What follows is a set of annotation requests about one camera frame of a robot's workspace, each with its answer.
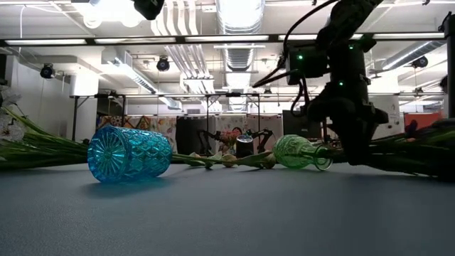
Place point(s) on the black monitor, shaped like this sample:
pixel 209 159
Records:
pixel 298 124

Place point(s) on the black cylinder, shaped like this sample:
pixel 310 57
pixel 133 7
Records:
pixel 244 147

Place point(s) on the purple artificial flower bunch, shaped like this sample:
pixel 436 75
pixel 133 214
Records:
pixel 426 133
pixel 409 158

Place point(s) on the silver ventilation duct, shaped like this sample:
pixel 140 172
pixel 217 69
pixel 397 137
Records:
pixel 240 57

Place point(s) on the blue glass vase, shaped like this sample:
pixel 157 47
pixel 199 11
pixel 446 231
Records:
pixel 129 153

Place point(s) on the green glass vase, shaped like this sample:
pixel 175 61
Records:
pixel 296 151

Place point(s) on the black background robot arm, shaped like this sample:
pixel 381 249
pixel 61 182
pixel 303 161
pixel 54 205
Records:
pixel 264 137
pixel 208 137

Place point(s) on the pink artificial tulip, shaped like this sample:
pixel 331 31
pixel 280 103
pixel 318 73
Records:
pixel 269 160
pixel 229 160

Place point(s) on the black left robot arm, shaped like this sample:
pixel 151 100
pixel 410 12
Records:
pixel 149 9

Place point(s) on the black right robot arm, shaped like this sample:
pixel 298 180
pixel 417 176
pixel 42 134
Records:
pixel 346 64

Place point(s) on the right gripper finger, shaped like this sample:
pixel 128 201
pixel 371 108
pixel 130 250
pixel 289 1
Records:
pixel 356 142

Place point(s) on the red panel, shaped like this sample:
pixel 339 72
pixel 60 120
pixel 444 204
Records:
pixel 423 120

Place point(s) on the blue table mat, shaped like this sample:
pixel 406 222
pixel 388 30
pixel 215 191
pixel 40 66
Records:
pixel 227 213

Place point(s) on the black ceiling spotlight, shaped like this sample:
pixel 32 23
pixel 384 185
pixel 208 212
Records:
pixel 420 62
pixel 47 71
pixel 163 64

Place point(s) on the white artificial flower bunch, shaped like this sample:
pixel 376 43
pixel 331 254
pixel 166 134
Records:
pixel 7 97
pixel 10 129

